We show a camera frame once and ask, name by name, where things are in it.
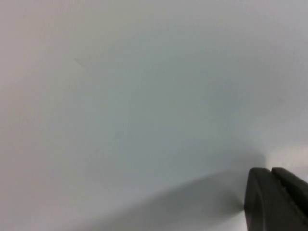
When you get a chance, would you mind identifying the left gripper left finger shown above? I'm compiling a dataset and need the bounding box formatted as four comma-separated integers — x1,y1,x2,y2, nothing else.
244,167,308,231

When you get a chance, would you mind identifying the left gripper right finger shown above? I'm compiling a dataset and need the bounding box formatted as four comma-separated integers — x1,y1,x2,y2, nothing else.
271,167,308,218

